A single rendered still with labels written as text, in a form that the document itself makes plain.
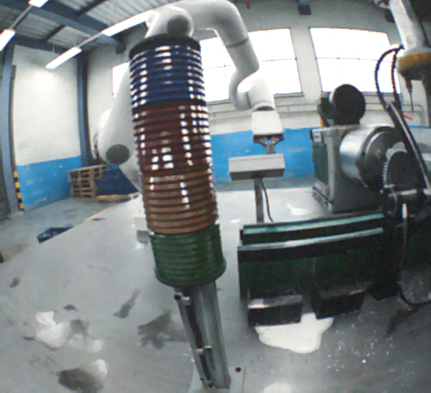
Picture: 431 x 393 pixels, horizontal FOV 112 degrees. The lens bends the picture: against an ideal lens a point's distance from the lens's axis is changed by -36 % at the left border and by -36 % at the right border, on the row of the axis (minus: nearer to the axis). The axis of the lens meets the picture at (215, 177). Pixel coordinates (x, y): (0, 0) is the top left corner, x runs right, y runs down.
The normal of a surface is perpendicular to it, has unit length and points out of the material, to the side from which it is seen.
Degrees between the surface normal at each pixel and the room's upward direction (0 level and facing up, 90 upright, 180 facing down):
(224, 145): 90
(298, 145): 90
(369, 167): 90
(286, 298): 0
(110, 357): 0
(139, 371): 0
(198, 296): 90
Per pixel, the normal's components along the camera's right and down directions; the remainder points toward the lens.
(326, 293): -0.11, -0.98
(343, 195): -0.14, 0.17
